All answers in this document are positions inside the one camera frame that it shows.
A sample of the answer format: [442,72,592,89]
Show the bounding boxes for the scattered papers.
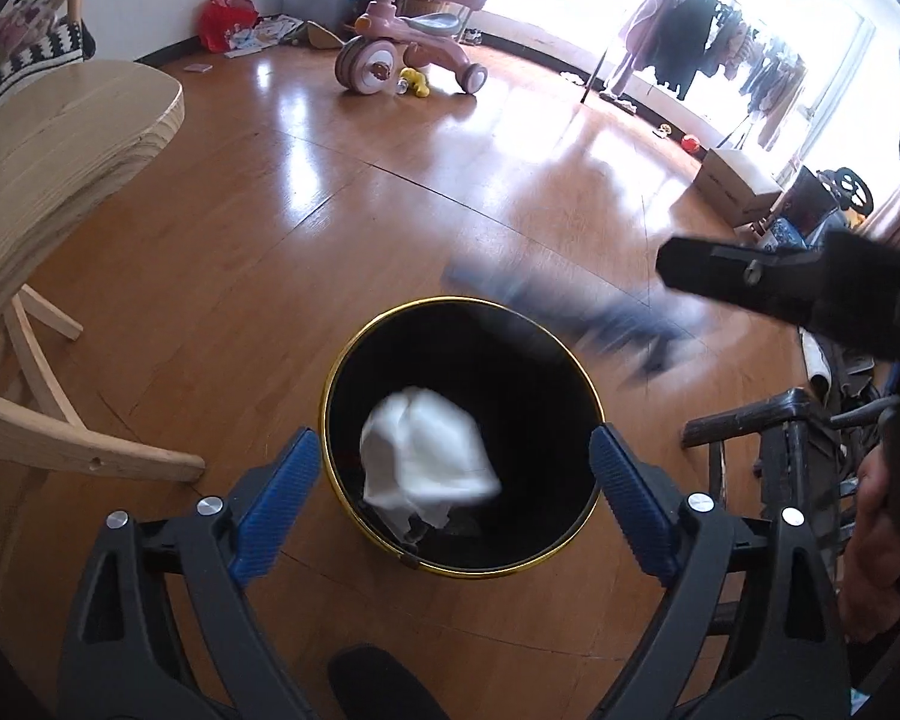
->
[223,14,305,60]

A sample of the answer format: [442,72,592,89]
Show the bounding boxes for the wooden table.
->
[0,58,208,483]

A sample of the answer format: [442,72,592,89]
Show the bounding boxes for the brown cardboard piece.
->
[300,18,347,50]

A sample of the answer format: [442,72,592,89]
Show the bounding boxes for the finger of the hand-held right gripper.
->
[655,231,900,361]

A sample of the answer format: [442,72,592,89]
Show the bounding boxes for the blue wrapper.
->
[442,261,713,391]

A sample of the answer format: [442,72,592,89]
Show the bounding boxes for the wooden frame sofa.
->
[0,0,95,133]

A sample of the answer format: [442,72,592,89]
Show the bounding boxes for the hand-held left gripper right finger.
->
[589,424,853,720]

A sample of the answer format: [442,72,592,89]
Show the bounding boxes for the pink tricycle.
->
[334,0,493,98]

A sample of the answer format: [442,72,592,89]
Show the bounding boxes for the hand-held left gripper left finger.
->
[56,426,323,720]

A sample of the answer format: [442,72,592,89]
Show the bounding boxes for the person's right hand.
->
[840,450,900,643]

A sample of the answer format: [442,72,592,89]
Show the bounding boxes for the white cardboard box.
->
[691,145,785,230]

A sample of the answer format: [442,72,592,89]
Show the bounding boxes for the grey storage box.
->
[280,0,365,28]

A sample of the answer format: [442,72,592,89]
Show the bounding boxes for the row of hanging clothes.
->
[616,0,811,152]

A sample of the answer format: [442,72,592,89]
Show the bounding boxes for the black white striped blanket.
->
[0,15,95,133]

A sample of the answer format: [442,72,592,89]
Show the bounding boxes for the pink cartoon cushion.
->
[0,0,71,65]

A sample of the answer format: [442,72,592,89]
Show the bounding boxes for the black gold-rimmed trash bin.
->
[319,298,608,581]

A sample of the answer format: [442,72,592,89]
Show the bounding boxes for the white rolled paper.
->
[801,330,835,400]

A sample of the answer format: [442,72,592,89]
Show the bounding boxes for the red plastic bag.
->
[196,0,260,54]

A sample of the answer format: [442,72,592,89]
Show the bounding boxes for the clothes drying rack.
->
[580,0,820,160]

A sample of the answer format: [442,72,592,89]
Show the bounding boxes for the white tissue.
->
[359,385,504,541]

